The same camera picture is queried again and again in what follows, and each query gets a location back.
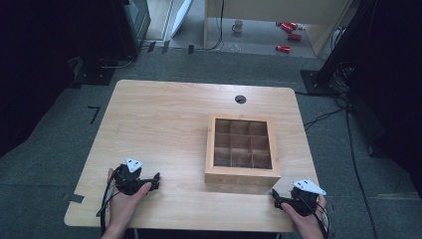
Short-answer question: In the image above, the person's right hand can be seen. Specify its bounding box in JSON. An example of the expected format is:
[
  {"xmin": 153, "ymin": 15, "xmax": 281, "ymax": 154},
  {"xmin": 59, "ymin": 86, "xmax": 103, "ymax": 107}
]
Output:
[{"xmin": 281, "ymin": 194, "xmax": 328, "ymax": 239}]

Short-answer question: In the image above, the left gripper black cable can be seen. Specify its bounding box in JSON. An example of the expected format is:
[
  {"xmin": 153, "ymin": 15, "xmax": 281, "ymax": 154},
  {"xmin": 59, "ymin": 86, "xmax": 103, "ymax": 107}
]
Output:
[{"xmin": 96, "ymin": 167, "xmax": 121, "ymax": 235}]

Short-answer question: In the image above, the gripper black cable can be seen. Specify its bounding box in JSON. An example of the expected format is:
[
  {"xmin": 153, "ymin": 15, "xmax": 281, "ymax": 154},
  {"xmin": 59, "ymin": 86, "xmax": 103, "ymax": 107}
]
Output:
[
  {"xmin": 96, "ymin": 167, "xmax": 121, "ymax": 235},
  {"xmin": 293, "ymin": 192, "xmax": 331, "ymax": 239}
]

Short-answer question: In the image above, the black cable by cabinet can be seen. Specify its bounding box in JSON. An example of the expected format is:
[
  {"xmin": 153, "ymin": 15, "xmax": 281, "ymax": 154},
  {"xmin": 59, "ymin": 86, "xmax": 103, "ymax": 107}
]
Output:
[{"xmin": 98, "ymin": 54, "xmax": 137, "ymax": 70}]

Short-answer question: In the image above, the grey mug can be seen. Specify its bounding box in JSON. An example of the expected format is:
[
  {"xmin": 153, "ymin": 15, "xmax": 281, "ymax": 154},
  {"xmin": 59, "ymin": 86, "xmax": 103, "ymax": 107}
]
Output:
[{"xmin": 231, "ymin": 19, "xmax": 245, "ymax": 35}]

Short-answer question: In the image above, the black tape strip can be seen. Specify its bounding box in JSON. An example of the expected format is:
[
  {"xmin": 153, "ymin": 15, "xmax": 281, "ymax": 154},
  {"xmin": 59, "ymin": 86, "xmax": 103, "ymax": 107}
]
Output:
[{"xmin": 67, "ymin": 192, "xmax": 86, "ymax": 204}]

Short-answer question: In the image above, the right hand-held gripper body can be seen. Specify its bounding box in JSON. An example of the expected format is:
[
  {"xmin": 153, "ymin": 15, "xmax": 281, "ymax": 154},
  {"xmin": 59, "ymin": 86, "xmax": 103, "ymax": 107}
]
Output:
[{"xmin": 288, "ymin": 178, "xmax": 327, "ymax": 217}]

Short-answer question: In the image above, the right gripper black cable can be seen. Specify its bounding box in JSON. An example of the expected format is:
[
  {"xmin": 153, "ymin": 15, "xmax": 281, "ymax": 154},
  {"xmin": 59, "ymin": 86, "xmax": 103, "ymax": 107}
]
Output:
[{"xmin": 293, "ymin": 192, "xmax": 331, "ymax": 239}]

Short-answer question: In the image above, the black hanging cable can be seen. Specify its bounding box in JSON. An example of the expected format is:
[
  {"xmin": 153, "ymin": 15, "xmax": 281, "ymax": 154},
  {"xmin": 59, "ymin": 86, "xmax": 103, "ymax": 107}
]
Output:
[{"xmin": 193, "ymin": 0, "xmax": 226, "ymax": 52}]

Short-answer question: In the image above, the black cabinet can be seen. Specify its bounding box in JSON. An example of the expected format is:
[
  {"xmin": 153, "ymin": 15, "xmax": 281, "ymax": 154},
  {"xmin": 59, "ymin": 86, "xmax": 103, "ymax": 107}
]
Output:
[{"xmin": 110, "ymin": 0, "xmax": 152, "ymax": 59}]

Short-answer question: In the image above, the white board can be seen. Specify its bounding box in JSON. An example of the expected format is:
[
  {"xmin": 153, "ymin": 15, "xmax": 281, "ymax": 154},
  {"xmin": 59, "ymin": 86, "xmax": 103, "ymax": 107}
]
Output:
[{"xmin": 170, "ymin": 0, "xmax": 194, "ymax": 38}]

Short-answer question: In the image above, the black stand base plate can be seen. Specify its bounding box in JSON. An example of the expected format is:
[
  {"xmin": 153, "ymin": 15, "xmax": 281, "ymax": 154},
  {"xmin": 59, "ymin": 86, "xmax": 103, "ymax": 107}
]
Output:
[{"xmin": 300, "ymin": 69, "xmax": 337, "ymax": 98}]

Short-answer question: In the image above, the person's left hand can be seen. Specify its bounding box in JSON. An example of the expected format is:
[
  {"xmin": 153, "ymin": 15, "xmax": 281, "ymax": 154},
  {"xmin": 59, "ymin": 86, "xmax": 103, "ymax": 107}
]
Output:
[{"xmin": 106, "ymin": 167, "xmax": 153, "ymax": 231}]

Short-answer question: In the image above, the long black floor cable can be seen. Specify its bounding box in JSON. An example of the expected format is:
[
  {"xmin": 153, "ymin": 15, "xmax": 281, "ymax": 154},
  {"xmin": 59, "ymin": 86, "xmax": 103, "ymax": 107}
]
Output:
[{"xmin": 343, "ymin": 108, "xmax": 380, "ymax": 239}]

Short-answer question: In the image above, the black stand post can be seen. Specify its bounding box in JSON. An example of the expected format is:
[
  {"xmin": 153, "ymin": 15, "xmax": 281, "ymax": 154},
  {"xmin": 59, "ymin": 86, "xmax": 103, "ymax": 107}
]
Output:
[{"xmin": 317, "ymin": 0, "xmax": 377, "ymax": 86}]

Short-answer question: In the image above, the light wooden shelf unit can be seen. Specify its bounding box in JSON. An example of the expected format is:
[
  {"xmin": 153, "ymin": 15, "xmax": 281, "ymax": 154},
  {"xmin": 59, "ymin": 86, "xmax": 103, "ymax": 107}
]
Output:
[{"xmin": 203, "ymin": 0, "xmax": 353, "ymax": 58}]

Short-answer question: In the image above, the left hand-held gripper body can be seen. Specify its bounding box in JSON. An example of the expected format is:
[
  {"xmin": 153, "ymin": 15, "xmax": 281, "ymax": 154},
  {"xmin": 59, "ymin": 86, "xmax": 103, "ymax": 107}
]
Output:
[{"xmin": 113, "ymin": 157, "xmax": 149, "ymax": 196}]

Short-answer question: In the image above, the black floor plate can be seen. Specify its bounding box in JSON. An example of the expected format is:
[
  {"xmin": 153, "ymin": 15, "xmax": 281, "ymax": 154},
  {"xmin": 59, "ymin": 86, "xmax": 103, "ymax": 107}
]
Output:
[{"xmin": 70, "ymin": 57, "xmax": 116, "ymax": 88}]

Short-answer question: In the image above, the wooden compartment box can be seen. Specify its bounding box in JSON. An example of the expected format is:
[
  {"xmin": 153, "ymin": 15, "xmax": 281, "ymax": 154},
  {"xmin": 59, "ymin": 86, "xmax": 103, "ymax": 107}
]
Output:
[{"xmin": 204, "ymin": 113, "xmax": 283, "ymax": 188}]

